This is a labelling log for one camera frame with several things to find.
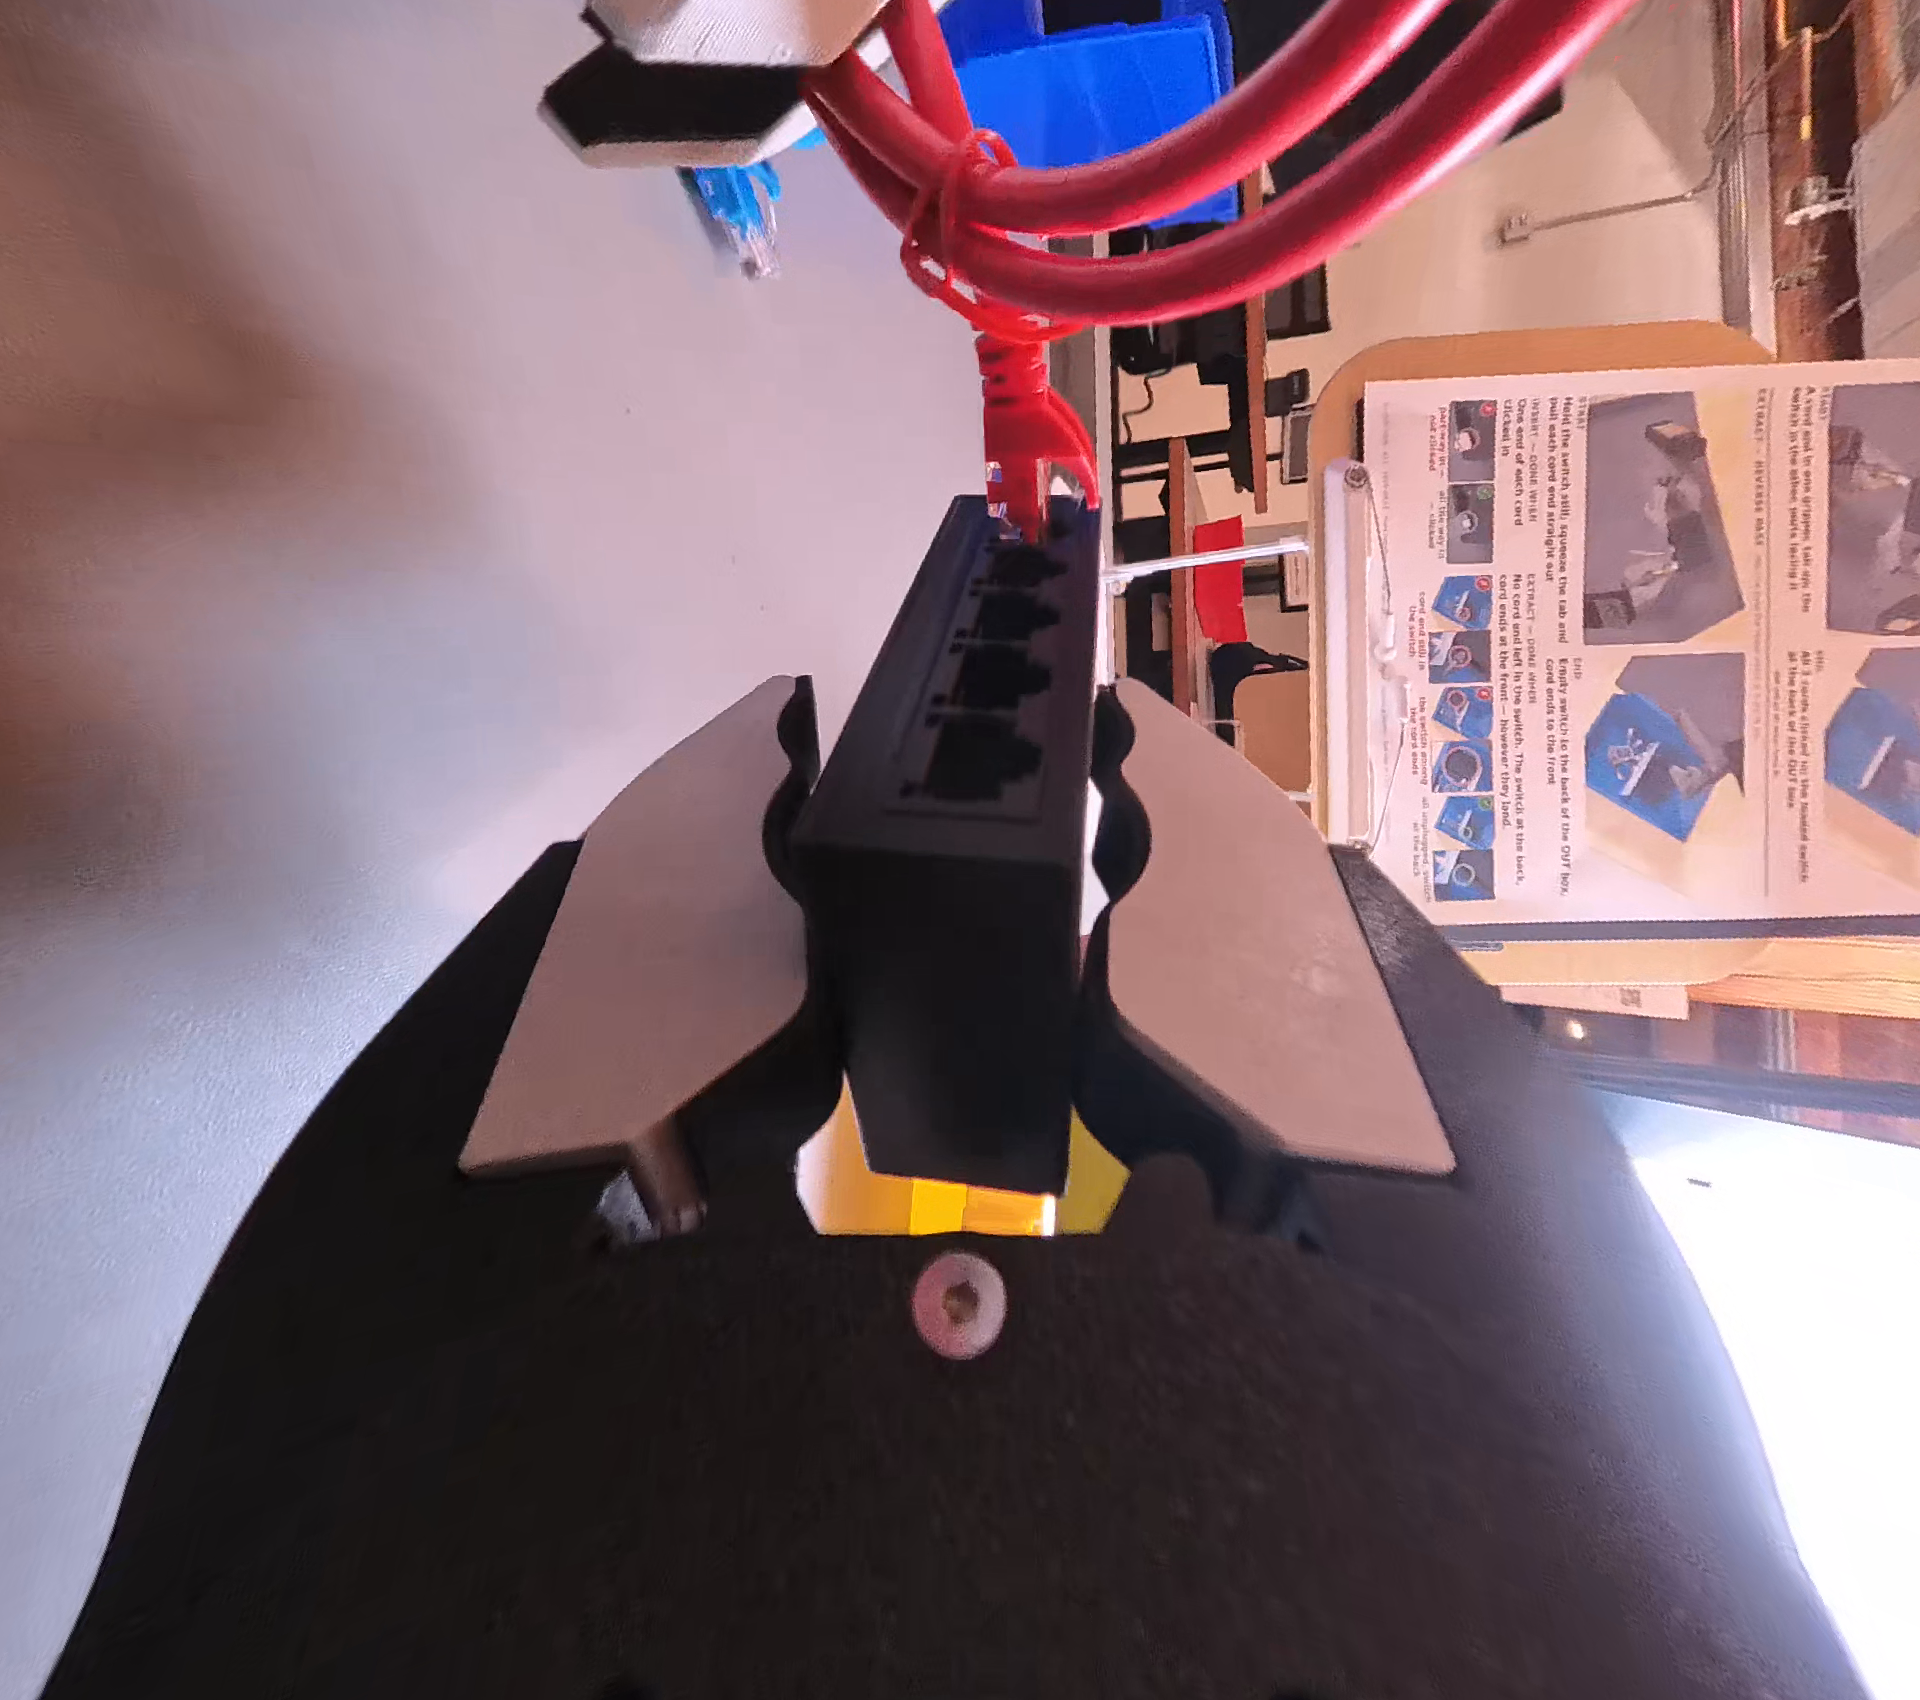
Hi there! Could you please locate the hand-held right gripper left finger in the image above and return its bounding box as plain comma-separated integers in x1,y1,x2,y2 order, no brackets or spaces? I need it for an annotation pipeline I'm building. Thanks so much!
460,679,824,1236

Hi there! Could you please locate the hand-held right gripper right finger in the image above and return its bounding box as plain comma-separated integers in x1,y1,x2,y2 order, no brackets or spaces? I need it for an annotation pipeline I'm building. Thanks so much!
1077,679,1460,1223

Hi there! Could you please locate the black network switch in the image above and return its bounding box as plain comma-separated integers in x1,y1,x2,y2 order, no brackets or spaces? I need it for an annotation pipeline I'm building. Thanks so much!
788,491,1114,1196

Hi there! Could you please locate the red ethernet cable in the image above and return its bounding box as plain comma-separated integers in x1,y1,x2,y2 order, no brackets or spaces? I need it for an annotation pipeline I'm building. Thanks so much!
663,0,1824,545

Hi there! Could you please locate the blue plastic bin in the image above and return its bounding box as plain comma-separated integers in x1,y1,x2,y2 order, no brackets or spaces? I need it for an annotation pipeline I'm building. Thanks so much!
936,0,1245,230

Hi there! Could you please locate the printed instruction poster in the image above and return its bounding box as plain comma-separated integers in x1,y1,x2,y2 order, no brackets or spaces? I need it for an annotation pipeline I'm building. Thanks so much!
1365,357,1920,933

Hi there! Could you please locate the instruction sheet on board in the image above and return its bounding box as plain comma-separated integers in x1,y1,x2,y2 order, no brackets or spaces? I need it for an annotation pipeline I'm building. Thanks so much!
1310,318,1920,1019

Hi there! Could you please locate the blue ethernet cable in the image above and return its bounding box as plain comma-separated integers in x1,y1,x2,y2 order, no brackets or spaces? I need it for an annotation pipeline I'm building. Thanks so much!
533,0,792,286

